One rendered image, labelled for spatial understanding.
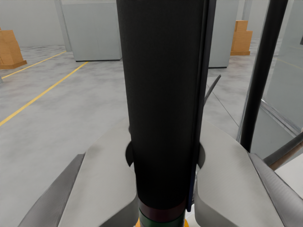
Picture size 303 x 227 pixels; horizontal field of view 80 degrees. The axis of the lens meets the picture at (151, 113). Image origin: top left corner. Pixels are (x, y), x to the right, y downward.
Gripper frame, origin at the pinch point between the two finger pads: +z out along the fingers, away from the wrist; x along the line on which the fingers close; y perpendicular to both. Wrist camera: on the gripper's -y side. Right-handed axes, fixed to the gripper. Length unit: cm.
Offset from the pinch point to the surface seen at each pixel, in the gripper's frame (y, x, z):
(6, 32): 37, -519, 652
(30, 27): 51, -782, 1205
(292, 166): 26.6, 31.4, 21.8
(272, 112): 50, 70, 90
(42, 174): 150, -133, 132
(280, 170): 28.7, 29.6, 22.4
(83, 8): -27, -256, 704
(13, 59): 125, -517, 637
